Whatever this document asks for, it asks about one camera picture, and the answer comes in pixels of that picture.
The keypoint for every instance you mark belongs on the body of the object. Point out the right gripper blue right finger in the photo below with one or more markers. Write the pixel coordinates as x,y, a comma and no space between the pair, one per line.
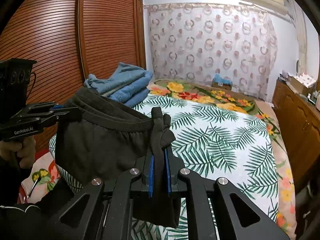
173,165

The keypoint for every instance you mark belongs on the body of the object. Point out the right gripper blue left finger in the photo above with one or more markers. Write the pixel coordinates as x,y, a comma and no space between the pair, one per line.
148,172

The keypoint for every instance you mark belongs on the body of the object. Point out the dark olive pants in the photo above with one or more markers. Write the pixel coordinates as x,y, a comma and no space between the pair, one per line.
107,139

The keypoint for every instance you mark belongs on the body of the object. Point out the person's left hand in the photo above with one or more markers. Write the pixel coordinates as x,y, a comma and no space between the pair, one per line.
24,150

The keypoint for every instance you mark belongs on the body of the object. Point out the palm leaf print sheet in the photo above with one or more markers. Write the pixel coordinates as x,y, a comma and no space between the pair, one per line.
222,142

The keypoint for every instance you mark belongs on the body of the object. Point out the floral blanket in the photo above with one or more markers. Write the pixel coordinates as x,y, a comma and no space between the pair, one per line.
218,98

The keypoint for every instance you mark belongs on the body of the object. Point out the stack of folded blue jeans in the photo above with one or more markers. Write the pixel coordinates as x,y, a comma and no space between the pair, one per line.
128,84

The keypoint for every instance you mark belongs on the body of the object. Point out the wooden louvred wardrobe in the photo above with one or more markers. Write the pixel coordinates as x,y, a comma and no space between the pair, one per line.
68,40

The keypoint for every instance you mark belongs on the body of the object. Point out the blue topped cardboard box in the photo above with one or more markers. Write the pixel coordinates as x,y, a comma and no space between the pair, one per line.
219,82

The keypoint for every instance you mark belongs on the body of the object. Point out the circle pattern curtain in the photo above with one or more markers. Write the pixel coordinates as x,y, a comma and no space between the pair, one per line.
197,42

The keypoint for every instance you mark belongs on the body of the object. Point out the wooden sideboard cabinet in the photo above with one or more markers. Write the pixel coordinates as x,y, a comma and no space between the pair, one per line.
299,127

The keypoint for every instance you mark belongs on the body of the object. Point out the cardboard box with dotted cloth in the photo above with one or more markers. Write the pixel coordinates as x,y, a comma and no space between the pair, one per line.
302,84

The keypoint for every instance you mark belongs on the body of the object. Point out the beige tied curtain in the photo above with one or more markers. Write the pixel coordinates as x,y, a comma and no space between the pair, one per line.
301,38

